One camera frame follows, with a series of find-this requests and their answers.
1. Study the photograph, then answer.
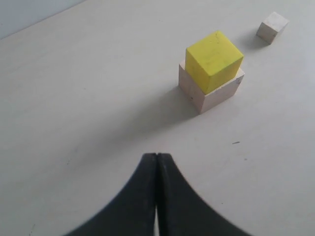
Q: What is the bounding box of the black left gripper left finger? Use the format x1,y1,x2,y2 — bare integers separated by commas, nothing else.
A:
68,153,157,236

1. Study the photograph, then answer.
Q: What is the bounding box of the yellow cube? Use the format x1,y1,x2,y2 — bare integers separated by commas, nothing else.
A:
185,30,244,94

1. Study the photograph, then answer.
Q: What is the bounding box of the small wooden cube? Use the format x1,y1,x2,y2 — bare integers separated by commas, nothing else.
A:
256,12,289,45

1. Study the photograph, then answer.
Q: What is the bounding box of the large wooden cube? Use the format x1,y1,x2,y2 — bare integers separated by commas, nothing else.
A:
178,60,245,114

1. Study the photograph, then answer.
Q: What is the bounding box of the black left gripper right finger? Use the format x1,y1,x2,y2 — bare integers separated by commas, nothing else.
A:
156,153,249,236

